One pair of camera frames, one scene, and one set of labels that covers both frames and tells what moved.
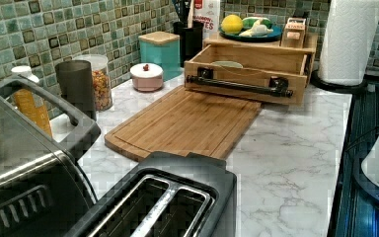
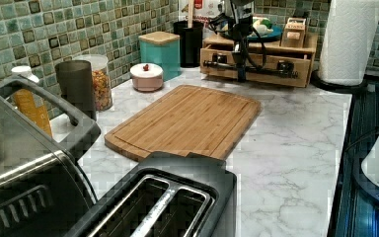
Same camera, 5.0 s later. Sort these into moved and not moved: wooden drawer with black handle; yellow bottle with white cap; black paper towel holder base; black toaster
Moved: wooden drawer with black handle
Not moved: black toaster; black paper towel holder base; yellow bottle with white cap
